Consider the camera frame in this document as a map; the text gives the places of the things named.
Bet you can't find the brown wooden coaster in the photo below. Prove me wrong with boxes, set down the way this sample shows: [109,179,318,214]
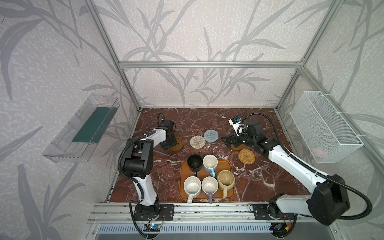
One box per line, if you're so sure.
[170,138,184,152]
[231,144,245,151]

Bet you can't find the blue grey woven coaster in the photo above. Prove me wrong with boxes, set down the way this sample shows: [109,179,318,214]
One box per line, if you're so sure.
[204,130,219,143]

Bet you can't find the cream woven zigzag coaster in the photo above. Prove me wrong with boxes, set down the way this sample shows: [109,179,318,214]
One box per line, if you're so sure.
[190,136,206,149]

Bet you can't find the white and blue mug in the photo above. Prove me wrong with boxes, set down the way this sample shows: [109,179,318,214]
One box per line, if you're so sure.
[203,155,218,178]

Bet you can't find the black mug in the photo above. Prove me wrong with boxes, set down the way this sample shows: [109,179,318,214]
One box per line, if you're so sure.
[187,155,203,177]

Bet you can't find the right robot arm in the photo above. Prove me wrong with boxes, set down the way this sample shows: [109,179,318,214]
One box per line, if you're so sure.
[222,118,373,226]

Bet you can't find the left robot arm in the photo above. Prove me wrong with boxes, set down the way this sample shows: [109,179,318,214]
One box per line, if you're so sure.
[118,120,178,207]

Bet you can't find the beige mug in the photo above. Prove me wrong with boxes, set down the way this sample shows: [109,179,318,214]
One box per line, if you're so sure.
[217,170,236,199]

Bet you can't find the orange plastic tray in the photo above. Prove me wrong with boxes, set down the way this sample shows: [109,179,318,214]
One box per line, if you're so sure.
[179,160,236,201]

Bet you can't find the white and purple mug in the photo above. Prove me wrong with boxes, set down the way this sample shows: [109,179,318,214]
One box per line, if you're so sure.
[202,176,219,204]

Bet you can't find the white speckled mug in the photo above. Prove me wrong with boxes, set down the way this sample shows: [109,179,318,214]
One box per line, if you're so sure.
[184,176,202,204]

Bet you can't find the left electronics board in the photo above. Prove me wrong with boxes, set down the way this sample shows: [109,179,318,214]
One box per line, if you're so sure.
[143,223,162,232]

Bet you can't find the electronics board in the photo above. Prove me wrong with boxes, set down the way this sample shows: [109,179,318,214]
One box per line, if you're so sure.
[270,223,292,232]
[143,223,162,232]

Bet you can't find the right electronics board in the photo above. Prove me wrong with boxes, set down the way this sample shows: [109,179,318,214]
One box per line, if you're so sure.
[270,223,292,232]

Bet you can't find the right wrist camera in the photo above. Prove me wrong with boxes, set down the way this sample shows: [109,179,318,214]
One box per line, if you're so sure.
[229,117,243,136]

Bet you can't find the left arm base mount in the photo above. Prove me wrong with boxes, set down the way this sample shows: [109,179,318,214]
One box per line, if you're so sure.
[134,204,175,221]

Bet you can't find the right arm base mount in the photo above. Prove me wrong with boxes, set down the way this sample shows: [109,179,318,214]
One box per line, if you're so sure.
[249,204,295,221]

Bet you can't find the white wire mesh basket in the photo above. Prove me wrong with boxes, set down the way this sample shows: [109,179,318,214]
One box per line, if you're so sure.
[290,91,364,164]

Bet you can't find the clear plastic wall bin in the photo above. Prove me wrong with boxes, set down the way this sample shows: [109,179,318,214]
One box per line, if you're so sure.
[42,94,120,163]

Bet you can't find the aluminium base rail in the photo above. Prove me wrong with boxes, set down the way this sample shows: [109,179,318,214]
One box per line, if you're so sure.
[86,201,340,224]

